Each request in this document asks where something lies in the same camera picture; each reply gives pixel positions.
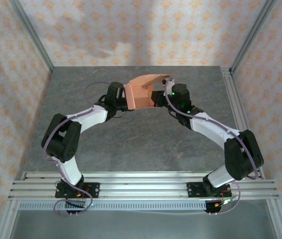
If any pink cardboard paper box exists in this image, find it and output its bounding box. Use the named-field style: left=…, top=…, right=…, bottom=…
left=125, top=74, right=171, bottom=111

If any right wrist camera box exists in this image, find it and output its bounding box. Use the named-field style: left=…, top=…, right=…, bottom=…
left=162, top=77, right=175, bottom=88

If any aluminium table side rail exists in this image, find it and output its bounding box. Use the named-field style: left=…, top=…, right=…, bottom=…
left=221, top=66, right=265, bottom=180

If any aluminium mounting rail beam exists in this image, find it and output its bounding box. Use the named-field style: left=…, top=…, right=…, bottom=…
left=7, top=171, right=281, bottom=200

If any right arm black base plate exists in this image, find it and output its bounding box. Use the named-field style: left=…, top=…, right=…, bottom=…
left=186, top=181, right=231, bottom=199

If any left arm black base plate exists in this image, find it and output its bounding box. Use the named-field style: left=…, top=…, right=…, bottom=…
left=55, top=182, right=100, bottom=199

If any aluminium frame post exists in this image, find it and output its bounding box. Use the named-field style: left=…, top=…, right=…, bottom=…
left=7, top=0, right=55, bottom=73
left=229, top=0, right=278, bottom=74

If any grey slotted cable duct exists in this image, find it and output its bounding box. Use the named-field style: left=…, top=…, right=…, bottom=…
left=18, top=200, right=207, bottom=212

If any black electronics bracket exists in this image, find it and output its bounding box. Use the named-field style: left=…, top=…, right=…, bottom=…
left=203, top=200, right=222, bottom=216

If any aluminium frame leg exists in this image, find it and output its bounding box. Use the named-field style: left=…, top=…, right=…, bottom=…
left=0, top=199, right=19, bottom=239
left=265, top=199, right=282, bottom=239

